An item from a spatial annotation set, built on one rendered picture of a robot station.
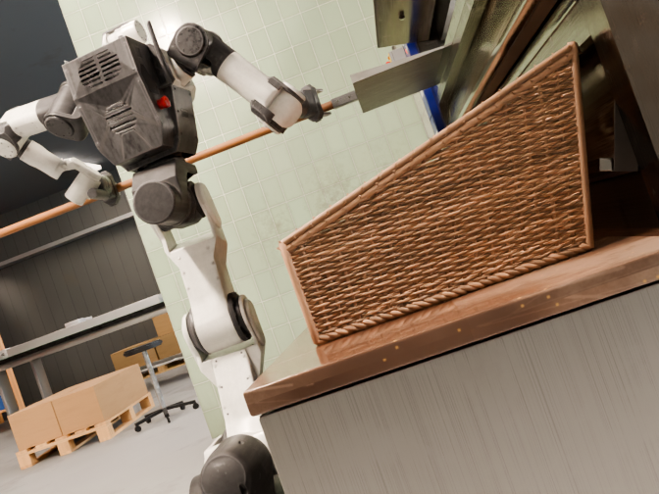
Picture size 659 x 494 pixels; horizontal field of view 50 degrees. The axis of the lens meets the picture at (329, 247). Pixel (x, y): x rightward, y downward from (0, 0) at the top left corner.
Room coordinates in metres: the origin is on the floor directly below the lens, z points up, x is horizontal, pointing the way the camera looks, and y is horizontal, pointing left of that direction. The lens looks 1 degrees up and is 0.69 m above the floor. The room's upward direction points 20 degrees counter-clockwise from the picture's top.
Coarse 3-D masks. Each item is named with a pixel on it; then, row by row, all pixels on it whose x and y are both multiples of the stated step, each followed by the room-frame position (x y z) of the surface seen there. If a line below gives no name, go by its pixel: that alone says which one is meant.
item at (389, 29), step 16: (384, 0) 2.19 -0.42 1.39; (400, 0) 2.21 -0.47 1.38; (416, 0) 2.23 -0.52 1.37; (432, 0) 2.25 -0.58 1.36; (384, 16) 2.35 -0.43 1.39; (416, 16) 2.39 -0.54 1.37; (432, 16) 2.42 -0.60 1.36; (384, 32) 2.54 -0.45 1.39; (400, 32) 2.56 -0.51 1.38; (416, 32) 2.59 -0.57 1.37
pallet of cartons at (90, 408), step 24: (96, 384) 5.20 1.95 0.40; (120, 384) 5.58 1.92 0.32; (144, 384) 6.12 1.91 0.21; (48, 408) 5.17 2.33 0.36; (72, 408) 5.16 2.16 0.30; (96, 408) 5.14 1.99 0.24; (120, 408) 5.44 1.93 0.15; (144, 408) 6.09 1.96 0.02; (24, 432) 5.16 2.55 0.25; (48, 432) 5.17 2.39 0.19; (72, 432) 5.16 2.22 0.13; (96, 432) 5.61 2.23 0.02; (24, 456) 5.14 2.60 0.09
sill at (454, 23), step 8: (456, 0) 1.70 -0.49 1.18; (464, 0) 1.62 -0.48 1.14; (456, 8) 1.74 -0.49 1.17; (456, 16) 1.77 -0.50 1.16; (456, 24) 1.81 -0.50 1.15; (448, 32) 1.96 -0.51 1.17; (448, 40) 2.01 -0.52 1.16; (448, 48) 2.05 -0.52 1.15; (448, 56) 2.11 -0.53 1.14; (440, 64) 2.31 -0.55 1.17; (440, 72) 2.37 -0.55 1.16; (440, 80) 2.44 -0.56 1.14
